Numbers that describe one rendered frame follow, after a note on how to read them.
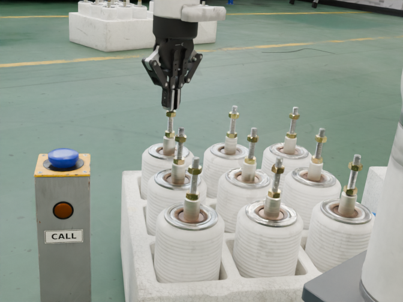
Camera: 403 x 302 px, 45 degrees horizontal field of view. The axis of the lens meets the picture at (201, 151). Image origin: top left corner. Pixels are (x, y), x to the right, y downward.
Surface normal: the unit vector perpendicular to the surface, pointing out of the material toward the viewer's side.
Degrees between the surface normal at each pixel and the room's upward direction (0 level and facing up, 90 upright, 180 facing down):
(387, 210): 90
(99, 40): 90
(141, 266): 0
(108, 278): 0
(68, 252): 90
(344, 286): 0
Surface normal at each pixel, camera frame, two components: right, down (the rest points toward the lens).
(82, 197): 0.20, 0.38
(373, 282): -0.96, 0.04
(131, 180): 0.08, -0.92
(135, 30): 0.72, 0.31
